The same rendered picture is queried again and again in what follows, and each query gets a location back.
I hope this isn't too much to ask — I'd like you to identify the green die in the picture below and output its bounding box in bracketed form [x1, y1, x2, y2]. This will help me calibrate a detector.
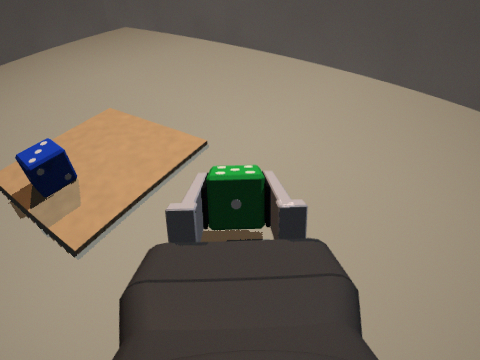
[206, 165, 265, 230]

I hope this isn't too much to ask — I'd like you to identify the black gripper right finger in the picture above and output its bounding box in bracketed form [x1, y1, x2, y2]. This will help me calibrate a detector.
[262, 171, 308, 240]

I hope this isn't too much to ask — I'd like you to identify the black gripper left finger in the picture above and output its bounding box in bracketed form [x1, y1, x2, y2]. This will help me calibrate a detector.
[165, 173, 209, 243]

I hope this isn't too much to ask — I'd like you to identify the tan flat mat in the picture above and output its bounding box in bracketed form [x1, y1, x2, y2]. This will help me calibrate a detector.
[0, 108, 208, 254]

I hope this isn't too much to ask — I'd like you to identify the blue die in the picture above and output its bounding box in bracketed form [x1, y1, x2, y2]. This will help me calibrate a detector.
[15, 138, 77, 197]

